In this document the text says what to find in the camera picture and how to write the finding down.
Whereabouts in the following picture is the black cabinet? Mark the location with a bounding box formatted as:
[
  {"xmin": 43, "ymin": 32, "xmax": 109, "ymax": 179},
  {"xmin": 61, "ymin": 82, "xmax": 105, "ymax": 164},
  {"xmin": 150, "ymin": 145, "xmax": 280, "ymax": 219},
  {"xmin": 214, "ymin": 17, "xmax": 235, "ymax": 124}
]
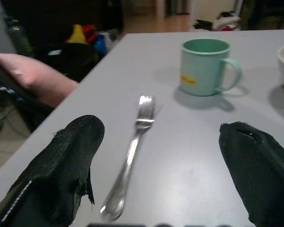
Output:
[{"xmin": 2, "ymin": 0, "xmax": 125, "ymax": 55}]

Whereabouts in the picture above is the silver metal fork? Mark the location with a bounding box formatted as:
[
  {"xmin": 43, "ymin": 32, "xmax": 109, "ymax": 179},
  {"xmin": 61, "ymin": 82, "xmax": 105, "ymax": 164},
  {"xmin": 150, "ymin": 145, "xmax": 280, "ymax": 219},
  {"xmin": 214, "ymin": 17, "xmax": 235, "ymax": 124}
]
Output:
[{"xmin": 99, "ymin": 94, "xmax": 157, "ymax": 221}]

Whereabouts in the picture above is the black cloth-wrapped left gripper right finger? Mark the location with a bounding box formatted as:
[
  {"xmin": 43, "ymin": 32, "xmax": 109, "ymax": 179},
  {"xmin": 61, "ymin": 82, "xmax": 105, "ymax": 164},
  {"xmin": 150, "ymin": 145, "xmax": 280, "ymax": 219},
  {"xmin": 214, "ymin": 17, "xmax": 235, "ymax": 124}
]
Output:
[{"xmin": 219, "ymin": 121, "xmax": 284, "ymax": 227}]

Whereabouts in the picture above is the mint green mug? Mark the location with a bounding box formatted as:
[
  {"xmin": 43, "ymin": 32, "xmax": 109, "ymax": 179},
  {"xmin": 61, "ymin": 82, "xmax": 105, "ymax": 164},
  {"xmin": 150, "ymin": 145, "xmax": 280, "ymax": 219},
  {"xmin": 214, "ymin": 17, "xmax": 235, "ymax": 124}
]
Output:
[{"xmin": 179, "ymin": 38, "xmax": 242, "ymax": 97}]

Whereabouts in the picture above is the dark metal water bottle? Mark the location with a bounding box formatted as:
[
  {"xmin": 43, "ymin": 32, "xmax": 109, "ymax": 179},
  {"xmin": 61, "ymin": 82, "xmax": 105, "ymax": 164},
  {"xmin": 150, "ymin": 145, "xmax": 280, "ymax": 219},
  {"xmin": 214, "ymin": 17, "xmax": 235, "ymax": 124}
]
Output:
[{"xmin": 5, "ymin": 20, "xmax": 35, "ymax": 57}]

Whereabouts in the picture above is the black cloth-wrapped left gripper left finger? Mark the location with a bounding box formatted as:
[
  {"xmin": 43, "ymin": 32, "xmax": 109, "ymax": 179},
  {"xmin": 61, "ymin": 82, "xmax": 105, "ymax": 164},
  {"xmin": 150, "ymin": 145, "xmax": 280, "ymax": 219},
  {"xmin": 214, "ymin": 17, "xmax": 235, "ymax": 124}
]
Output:
[{"xmin": 0, "ymin": 114, "xmax": 106, "ymax": 227}]

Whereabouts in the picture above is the red toy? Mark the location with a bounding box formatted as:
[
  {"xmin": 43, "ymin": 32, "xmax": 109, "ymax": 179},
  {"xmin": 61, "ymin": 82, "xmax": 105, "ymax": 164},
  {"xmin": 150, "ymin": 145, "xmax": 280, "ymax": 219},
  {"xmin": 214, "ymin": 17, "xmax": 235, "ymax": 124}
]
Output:
[{"xmin": 81, "ymin": 24, "xmax": 98, "ymax": 43}]

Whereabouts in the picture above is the pile of black white clothes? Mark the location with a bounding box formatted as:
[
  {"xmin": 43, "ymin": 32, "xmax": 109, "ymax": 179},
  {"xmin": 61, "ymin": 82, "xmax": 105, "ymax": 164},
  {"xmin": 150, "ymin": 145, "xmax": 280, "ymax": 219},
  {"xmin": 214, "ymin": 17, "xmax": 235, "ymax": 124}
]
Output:
[{"xmin": 191, "ymin": 10, "xmax": 242, "ymax": 32}]

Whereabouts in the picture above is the blue toy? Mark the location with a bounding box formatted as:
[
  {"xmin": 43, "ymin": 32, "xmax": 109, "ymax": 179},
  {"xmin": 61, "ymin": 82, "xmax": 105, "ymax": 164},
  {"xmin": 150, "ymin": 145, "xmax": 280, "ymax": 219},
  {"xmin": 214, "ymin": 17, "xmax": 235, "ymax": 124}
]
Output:
[{"xmin": 94, "ymin": 34, "xmax": 109, "ymax": 56}]

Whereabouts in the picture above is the pink cushion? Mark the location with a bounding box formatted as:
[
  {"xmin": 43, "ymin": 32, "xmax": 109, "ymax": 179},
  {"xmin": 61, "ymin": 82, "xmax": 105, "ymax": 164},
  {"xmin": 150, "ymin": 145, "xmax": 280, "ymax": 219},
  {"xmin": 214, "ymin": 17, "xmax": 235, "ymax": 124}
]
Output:
[{"xmin": 0, "ymin": 52, "xmax": 80, "ymax": 107}]

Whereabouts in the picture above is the black bag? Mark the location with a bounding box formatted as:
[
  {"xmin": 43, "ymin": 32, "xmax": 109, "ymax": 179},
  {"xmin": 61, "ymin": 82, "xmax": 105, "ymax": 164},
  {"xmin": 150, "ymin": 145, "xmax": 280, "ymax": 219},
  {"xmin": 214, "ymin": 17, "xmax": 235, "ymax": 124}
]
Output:
[{"xmin": 35, "ymin": 44, "xmax": 105, "ymax": 82}]

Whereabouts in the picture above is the yellow toy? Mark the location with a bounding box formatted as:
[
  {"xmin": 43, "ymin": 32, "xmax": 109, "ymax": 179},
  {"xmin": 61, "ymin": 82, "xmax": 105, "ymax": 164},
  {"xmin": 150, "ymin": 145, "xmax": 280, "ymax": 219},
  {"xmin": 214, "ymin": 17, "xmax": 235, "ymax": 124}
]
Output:
[{"xmin": 66, "ymin": 24, "xmax": 89, "ymax": 44}]

